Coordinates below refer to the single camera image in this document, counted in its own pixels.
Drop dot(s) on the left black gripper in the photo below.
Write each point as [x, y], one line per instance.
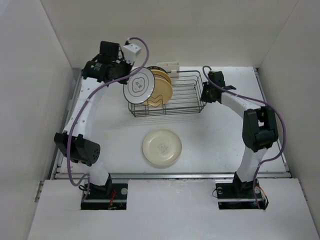
[128, 64]

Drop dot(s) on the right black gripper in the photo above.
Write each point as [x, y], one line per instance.
[204, 97]

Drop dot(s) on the green rimmed plate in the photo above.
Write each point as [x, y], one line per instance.
[156, 68]

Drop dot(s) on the yellow plate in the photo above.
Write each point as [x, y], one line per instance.
[162, 74]
[161, 94]

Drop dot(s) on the cream plate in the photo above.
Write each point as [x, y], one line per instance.
[162, 147]

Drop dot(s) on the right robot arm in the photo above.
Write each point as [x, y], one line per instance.
[259, 129]

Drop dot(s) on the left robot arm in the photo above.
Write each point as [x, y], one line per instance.
[74, 142]

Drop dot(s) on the beige plastic cutlery holder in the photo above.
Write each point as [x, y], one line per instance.
[171, 67]

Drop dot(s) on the black wire dish rack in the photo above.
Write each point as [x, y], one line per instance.
[187, 86]

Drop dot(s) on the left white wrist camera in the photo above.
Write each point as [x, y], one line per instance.
[130, 52]

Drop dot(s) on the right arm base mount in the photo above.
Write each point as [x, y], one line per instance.
[229, 199]

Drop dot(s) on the aluminium rail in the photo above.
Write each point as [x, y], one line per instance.
[196, 175]

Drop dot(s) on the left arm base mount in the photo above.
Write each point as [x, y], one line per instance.
[114, 199]

